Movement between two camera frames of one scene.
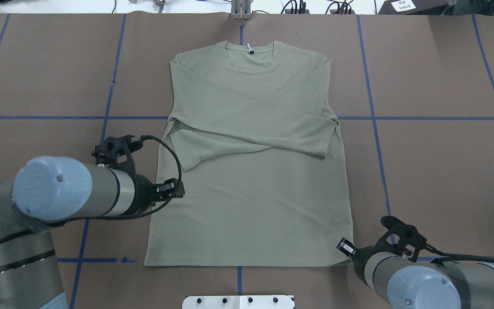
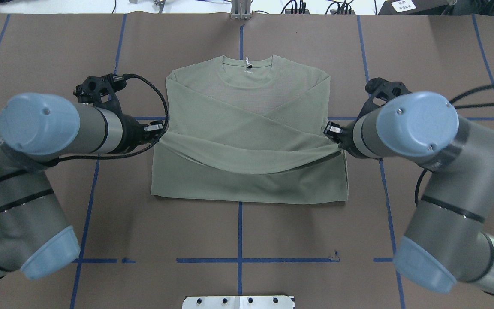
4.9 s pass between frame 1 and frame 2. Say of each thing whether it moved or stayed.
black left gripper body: moved
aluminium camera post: stayed
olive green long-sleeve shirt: moved
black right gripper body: moved
